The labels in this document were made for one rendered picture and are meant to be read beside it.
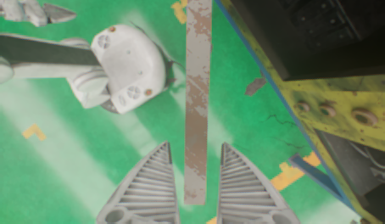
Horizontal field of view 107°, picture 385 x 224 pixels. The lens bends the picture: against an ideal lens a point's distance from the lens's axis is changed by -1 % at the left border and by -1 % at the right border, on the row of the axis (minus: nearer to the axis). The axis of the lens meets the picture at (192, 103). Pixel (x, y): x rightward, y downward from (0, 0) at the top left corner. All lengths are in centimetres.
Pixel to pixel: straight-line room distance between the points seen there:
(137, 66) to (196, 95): 102
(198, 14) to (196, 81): 7
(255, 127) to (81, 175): 180
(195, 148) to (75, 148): 178
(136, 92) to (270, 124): 123
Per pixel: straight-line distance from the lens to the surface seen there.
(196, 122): 16
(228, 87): 142
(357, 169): 103
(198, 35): 17
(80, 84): 85
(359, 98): 57
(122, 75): 120
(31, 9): 93
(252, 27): 75
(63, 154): 202
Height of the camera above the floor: 138
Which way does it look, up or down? 84 degrees down
